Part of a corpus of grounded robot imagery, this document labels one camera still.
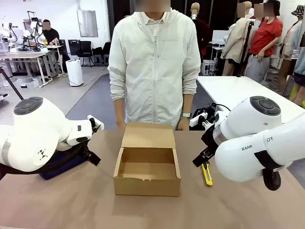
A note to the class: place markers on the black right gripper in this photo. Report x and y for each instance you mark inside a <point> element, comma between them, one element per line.
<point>209,139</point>

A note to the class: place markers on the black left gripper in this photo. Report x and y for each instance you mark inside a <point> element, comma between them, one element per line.
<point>84,146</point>

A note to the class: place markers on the navy zippered pouch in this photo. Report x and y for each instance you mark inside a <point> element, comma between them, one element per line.
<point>64,168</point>

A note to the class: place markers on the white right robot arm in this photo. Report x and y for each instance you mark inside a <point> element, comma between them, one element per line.
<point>250,155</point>

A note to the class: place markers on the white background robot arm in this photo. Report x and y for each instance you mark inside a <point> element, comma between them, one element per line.
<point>34,28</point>
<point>7,35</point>

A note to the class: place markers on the person's right forearm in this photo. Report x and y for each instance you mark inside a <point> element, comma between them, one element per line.
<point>119,109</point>

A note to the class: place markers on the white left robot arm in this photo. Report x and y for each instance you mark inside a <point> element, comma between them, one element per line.
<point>35,124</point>

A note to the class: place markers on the person's left forearm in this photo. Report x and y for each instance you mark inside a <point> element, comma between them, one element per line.
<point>187,103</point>

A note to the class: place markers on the open cardboard box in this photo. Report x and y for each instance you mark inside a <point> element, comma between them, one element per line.
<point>146,183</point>

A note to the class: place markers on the person's left hand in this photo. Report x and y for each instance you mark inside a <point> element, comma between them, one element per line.
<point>183,124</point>

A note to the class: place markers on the person's right hand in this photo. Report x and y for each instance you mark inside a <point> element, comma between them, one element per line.
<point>120,125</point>

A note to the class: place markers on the yellow utility knife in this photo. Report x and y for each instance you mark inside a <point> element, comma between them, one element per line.
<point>206,174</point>

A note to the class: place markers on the wristwatch with green face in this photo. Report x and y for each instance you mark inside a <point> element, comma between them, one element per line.
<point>186,115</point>

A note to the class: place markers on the white side table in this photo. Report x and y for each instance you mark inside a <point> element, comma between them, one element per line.
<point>228,88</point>

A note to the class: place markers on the white air purifier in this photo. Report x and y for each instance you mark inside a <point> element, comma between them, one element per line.
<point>75,72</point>

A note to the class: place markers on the white computer tower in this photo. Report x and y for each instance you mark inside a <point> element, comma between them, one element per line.
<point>208,67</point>

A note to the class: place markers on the black padded chair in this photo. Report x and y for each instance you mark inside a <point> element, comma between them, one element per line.
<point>102,53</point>

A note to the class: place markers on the black office chair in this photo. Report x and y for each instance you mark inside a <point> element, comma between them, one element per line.
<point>85,52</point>

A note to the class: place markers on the person in white jacket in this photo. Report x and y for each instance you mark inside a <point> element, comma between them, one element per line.
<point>152,59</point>

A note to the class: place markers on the black tripod leg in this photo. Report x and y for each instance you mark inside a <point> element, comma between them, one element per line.
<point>12,83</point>

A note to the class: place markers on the mannequin in beige coat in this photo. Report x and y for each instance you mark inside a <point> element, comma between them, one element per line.
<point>236,43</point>

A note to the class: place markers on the grey background desk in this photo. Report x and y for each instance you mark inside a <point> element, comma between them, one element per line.
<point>23,56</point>

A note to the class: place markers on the mannequin in dark red top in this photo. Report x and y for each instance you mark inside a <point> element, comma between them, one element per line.
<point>202,31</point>

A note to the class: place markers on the person in red shirt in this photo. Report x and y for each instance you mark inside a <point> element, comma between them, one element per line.
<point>264,40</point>

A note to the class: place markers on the seated person in black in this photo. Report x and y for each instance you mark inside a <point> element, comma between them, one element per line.
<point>50,33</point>

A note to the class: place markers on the mannequin with bucket hat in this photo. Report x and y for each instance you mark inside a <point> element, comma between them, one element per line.
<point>291,40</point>

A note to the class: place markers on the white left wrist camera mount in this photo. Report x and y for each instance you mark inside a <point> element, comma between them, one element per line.
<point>97,122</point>

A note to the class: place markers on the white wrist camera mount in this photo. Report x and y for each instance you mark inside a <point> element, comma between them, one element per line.
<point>197,120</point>
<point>97,122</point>

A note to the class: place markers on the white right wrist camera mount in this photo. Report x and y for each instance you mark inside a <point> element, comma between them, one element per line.
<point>197,120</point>

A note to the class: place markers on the black camera tripod stand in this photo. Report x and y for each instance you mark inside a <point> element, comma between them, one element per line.
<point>245,47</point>

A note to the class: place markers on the grey wall panel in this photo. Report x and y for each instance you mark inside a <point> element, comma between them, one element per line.
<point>87,23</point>

